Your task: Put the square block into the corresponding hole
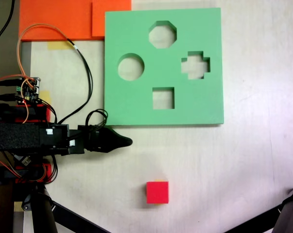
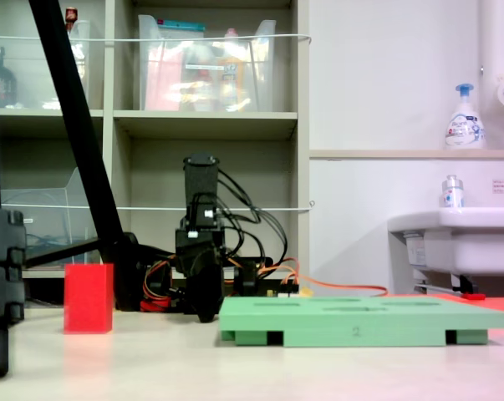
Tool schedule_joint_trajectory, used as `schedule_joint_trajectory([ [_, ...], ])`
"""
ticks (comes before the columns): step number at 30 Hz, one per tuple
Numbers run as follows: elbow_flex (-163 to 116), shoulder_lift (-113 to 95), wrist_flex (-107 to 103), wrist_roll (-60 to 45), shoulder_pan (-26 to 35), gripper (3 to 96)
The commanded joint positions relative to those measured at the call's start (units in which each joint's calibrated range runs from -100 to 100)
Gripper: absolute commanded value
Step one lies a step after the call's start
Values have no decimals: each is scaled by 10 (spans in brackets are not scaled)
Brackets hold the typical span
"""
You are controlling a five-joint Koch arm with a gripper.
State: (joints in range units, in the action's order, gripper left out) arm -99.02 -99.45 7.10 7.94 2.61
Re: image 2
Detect white cord across shelf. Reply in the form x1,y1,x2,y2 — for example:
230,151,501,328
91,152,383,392
0,200,316,213

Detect empty clear plastic bin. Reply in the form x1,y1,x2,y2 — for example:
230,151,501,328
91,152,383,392
0,166,103,271

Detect orange wire loops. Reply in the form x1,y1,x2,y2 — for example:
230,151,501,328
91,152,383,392
140,258,181,313

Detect black tripod leg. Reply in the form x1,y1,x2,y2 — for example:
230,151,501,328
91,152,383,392
23,0,150,312

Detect dark round bottle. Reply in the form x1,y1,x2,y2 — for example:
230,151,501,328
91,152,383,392
0,45,18,109

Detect pink packet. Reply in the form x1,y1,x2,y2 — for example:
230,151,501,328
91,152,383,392
145,45,184,112

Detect yellow bottle pink cap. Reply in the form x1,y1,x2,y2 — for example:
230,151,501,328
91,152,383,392
217,28,247,111

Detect small clear sanitizer bottle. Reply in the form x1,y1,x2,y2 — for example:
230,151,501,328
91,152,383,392
440,174,466,209

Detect green shape-hole board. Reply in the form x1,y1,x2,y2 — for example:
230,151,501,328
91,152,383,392
218,295,504,348

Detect long orange cable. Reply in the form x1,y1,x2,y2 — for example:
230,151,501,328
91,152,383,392
255,257,389,298

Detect circuit board with connectors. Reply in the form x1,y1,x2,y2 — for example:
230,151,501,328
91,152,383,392
267,286,312,299

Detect red square block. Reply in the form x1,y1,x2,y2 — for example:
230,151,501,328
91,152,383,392
63,262,115,334

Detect brown capped bottle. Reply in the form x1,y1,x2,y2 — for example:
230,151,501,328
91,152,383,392
64,6,79,33

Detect clear bin with bottles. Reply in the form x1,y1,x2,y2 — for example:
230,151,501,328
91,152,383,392
0,20,92,110

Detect white sink basin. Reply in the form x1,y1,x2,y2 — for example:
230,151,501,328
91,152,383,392
387,206,504,277

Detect notched black stack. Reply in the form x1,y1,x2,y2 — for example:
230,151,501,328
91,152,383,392
0,208,27,379

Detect beige shelf unit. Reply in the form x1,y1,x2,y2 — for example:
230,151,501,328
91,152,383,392
0,0,312,310

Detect white pump soap bottle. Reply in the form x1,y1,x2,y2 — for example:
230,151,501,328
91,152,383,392
445,83,486,150

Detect large clear storage bin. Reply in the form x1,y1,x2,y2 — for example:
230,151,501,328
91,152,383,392
137,14,277,113

